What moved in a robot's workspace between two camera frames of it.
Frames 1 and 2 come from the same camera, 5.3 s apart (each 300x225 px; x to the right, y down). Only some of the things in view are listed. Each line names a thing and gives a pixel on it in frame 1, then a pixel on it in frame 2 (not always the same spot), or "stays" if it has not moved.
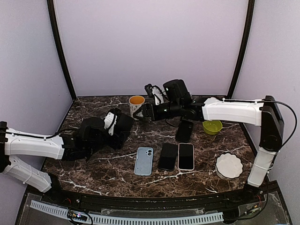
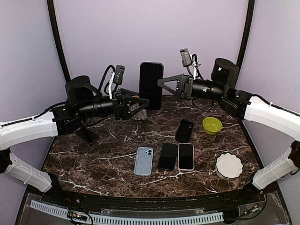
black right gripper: (146, 108) to (184, 93)
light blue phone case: (144, 161) stays
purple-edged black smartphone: (168, 157) stays
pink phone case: (186, 157) stays
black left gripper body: (116, 143) to (118, 108)
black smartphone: (186, 156) stays
